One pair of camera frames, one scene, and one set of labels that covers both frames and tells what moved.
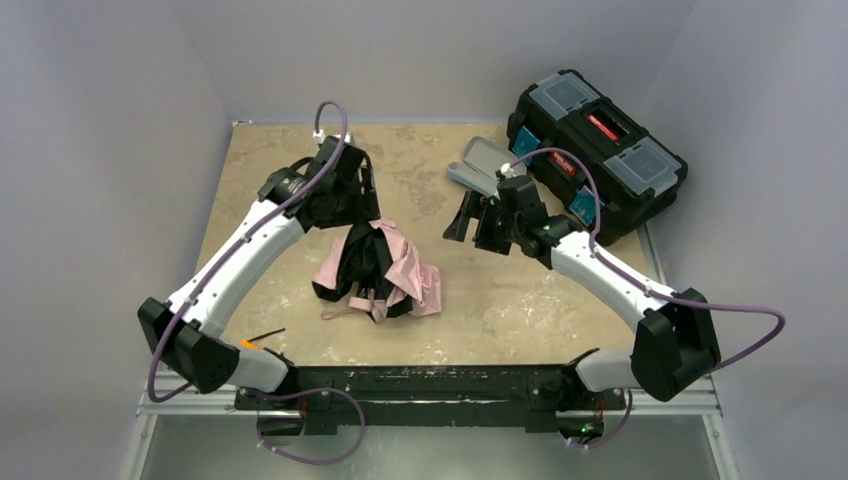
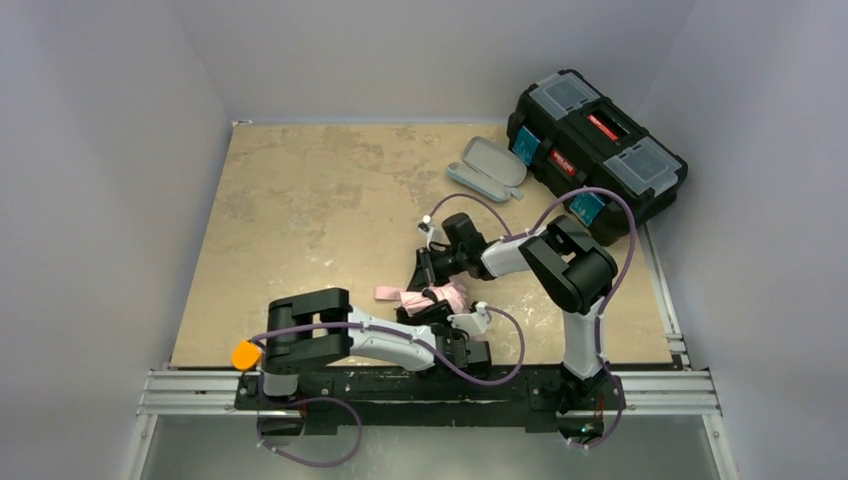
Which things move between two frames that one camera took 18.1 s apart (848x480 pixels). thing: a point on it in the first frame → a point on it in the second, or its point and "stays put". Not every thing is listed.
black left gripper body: [361, 192] → [424, 313]
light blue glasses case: [482, 160] stays put
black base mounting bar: [324, 394] stays put
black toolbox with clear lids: [635, 175] stays put
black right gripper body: [482, 225] → [427, 266]
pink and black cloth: [380, 271] → [451, 290]
